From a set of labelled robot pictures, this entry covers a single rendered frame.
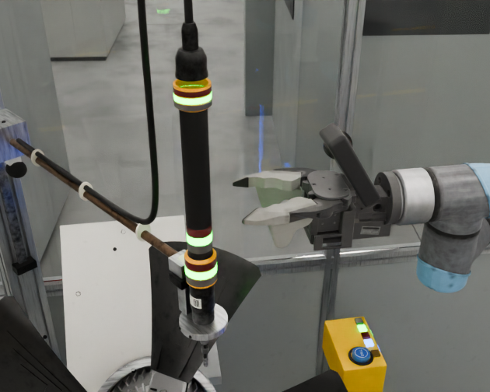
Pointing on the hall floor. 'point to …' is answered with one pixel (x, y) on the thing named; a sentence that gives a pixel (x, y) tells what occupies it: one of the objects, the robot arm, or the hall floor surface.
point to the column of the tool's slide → (22, 287)
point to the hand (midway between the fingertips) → (245, 196)
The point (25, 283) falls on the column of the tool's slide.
